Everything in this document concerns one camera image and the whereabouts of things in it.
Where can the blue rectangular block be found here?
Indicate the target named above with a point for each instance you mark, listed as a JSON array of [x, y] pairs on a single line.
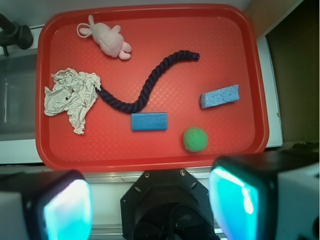
[[150, 121]]

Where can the red plastic tray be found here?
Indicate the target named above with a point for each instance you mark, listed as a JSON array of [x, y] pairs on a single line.
[[225, 40]]

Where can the black clamp mount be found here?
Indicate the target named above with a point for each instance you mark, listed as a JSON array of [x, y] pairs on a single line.
[[14, 34]]

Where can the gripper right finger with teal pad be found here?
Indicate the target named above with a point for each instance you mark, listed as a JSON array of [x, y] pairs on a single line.
[[273, 195]]

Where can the green textured ball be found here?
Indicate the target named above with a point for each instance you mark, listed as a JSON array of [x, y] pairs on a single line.
[[195, 139]]

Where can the black octagonal base mount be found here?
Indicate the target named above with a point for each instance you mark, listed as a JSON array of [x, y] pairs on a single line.
[[167, 205]]

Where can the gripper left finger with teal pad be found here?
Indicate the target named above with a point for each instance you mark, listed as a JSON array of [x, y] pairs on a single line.
[[49, 205]]

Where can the pink plush bunny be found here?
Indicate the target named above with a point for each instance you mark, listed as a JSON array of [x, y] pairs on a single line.
[[109, 39]]

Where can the crumpled white cloth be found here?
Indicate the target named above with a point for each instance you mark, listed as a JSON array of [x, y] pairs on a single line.
[[74, 93]]

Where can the blue sponge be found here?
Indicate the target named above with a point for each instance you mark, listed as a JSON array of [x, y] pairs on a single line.
[[219, 97]]

